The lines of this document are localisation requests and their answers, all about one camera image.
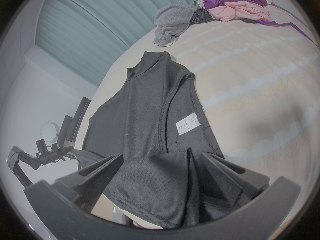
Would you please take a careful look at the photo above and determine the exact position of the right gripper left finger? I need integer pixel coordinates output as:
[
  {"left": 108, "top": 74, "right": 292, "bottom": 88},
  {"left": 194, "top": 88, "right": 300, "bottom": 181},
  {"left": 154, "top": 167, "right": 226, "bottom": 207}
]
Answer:
[{"left": 51, "top": 153, "right": 124, "bottom": 211}]

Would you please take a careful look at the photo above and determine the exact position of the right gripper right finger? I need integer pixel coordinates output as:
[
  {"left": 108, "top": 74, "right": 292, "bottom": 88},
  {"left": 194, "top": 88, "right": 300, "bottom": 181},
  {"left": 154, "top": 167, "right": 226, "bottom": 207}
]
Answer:
[{"left": 201, "top": 152, "right": 271, "bottom": 207}]

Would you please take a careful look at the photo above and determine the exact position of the black T-shirt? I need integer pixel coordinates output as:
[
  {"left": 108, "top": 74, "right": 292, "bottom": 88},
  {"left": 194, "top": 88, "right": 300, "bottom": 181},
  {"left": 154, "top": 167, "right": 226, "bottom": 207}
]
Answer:
[{"left": 71, "top": 51, "right": 242, "bottom": 229}]

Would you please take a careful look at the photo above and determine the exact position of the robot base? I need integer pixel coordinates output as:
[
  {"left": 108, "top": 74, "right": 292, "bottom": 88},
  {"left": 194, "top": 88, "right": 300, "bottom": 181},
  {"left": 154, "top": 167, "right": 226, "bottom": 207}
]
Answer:
[{"left": 112, "top": 205, "right": 140, "bottom": 227}]

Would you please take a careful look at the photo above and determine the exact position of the bed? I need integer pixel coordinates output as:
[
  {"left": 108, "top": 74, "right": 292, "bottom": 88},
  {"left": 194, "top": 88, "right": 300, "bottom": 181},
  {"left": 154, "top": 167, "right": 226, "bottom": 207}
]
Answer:
[{"left": 81, "top": 0, "right": 319, "bottom": 192}]

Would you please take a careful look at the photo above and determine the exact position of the blue-green curtain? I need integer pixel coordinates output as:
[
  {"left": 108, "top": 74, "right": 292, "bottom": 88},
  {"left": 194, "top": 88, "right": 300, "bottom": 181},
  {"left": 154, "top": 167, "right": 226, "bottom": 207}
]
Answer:
[
  {"left": 35, "top": 0, "right": 125, "bottom": 87},
  {"left": 51, "top": 0, "right": 210, "bottom": 51}
]

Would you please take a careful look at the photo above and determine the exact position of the shiny black garment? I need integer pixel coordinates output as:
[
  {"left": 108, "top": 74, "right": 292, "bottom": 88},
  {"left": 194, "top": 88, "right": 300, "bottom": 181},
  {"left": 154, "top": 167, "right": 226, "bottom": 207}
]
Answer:
[{"left": 190, "top": 9, "right": 214, "bottom": 25}]

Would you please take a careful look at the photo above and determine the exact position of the pink garment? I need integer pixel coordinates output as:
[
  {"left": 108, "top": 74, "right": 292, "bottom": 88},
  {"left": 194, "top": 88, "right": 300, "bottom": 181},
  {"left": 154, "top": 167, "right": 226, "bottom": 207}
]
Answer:
[{"left": 207, "top": 0, "right": 272, "bottom": 22}]

